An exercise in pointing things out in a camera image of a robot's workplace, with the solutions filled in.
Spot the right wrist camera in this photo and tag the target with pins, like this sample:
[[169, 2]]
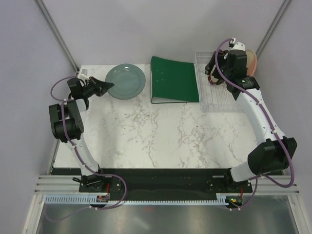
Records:
[[234, 44]]

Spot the white slotted cable duct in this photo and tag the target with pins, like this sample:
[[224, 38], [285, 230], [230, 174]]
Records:
[[108, 200]]

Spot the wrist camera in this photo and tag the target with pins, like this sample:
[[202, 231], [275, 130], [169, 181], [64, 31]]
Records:
[[234, 44], [83, 74]]

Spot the grey-blue plate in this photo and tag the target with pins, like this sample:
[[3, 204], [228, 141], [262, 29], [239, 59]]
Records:
[[128, 79]]

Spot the aluminium corner post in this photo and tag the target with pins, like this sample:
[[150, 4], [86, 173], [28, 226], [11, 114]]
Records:
[[273, 26], [56, 33]]

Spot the white wire dish rack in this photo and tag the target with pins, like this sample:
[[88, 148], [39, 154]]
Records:
[[212, 98]]

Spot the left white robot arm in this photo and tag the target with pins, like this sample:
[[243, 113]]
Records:
[[66, 121]]

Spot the right aluminium corner post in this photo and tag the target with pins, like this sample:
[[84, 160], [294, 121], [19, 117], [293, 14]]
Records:
[[273, 26]]

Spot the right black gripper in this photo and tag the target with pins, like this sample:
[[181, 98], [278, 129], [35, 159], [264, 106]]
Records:
[[208, 67]]

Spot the aluminium frame rail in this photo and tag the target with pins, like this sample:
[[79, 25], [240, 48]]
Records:
[[63, 184]]

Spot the left aluminium corner post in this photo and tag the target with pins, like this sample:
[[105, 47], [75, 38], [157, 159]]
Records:
[[56, 33]]

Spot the pink and cream plate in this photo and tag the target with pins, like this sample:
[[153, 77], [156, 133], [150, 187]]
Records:
[[251, 62]]

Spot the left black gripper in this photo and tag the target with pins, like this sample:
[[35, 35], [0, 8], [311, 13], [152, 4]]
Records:
[[101, 87]]

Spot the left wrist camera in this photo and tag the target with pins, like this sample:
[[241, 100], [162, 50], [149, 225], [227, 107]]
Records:
[[83, 74]]

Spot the green ring binder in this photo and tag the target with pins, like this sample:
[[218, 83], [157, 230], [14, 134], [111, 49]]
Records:
[[173, 81]]

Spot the red rimmed cream plate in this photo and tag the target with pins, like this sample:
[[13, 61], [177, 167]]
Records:
[[215, 78]]

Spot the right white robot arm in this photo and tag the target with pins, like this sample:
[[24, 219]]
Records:
[[274, 151]]

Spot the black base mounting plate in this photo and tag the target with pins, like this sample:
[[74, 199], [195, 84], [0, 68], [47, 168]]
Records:
[[169, 184]]

